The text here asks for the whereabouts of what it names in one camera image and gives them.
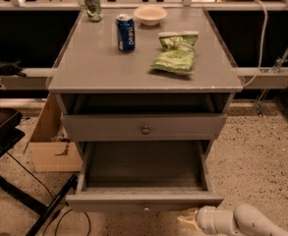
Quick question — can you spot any grey railing beam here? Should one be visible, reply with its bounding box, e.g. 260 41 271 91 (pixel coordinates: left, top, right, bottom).
0 67 288 90

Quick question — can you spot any green chip bag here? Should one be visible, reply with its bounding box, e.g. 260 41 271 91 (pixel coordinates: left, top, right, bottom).
150 30 199 75

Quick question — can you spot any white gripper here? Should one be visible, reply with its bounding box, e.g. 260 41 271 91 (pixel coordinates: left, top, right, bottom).
177 206 237 236

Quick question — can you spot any black stand with tray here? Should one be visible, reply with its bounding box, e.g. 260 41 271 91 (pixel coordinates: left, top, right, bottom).
0 77 79 236

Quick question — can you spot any blue pepsi can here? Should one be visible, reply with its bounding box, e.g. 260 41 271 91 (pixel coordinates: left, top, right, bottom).
116 14 136 52

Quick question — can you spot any white cable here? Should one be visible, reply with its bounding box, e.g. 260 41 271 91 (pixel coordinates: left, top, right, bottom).
241 0 268 88

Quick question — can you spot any cardboard box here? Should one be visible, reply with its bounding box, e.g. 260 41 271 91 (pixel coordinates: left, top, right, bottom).
29 94 82 172

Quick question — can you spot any grey drawer cabinet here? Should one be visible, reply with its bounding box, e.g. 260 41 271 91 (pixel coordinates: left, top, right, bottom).
46 6 243 149

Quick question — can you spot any black object on rail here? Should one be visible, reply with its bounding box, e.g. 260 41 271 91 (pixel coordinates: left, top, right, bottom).
0 61 26 77

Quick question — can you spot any white bowl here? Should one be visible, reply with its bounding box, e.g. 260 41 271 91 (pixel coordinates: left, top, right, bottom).
134 6 167 27

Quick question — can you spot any green soda can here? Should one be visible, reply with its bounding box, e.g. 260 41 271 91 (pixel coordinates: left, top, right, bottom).
85 0 102 22

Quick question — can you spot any grey drawer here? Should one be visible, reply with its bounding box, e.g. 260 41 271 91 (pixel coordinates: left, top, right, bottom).
61 114 226 142
66 141 223 212

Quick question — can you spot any black floor cable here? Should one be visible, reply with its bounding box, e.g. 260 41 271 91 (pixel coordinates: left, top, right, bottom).
40 208 91 236

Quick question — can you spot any grey top drawer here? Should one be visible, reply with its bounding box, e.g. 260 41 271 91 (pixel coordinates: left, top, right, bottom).
61 114 226 142

